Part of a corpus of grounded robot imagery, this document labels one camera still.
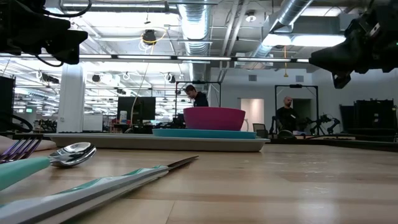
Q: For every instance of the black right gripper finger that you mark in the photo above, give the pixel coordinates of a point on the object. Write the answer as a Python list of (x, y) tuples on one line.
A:
[(335, 60), (341, 80)]

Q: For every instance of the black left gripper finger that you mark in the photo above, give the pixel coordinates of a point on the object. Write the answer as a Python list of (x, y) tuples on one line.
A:
[(70, 46), (56, 25)]

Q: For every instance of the iridescent purple fork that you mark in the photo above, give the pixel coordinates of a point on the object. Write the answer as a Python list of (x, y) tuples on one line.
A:
[(18, 149)]

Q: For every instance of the pink plastic bowl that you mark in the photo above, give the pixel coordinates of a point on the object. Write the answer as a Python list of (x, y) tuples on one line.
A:
[(214, 119)]

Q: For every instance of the blue plastic plate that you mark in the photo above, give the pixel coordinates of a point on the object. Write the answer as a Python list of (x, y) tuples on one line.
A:
[(202, 134)]

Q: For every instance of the black background robot arm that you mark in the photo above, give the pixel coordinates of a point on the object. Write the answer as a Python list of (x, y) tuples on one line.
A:
[(325, 119)]

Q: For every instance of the grey plastic tray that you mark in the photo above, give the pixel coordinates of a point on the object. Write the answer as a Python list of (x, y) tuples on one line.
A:
[(155, 144)]

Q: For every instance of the black equipment cases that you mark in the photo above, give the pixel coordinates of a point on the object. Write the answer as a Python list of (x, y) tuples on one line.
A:
[(373, 116)]

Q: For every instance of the white column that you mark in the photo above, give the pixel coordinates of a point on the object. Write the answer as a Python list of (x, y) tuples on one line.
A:
[(71, 99)]

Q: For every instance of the person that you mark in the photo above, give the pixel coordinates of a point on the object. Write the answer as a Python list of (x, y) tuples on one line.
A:
[(200, 99), (287, 118)]

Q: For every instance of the black equipment box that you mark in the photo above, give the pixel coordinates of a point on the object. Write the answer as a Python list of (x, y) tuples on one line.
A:
[(7, 102)]

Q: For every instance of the white cabinet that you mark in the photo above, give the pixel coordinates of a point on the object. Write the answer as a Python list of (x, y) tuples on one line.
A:
[(92, 123)]

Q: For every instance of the black ceiling device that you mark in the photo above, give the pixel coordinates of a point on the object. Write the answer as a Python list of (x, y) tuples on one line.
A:
[(149, 36)]

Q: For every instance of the white canister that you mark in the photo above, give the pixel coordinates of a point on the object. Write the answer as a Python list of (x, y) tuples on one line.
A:
[(123, 116)]

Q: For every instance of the black computer monitor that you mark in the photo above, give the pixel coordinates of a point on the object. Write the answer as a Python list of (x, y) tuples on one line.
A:
[(140, 109)]

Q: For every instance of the grey office chair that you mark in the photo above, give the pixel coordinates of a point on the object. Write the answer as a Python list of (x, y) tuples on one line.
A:
[(259, 128)]

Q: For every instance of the round ceiling fixture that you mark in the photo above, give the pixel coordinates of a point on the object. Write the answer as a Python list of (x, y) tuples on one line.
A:
[(250, 16)]

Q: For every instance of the silver ventilation duct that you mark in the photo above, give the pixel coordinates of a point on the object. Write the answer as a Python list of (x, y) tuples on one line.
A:
[(196, 25), (292, 11)]

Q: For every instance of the black rig frame with lights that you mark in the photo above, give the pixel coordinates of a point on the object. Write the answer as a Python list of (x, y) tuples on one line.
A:
[(233, 59)]

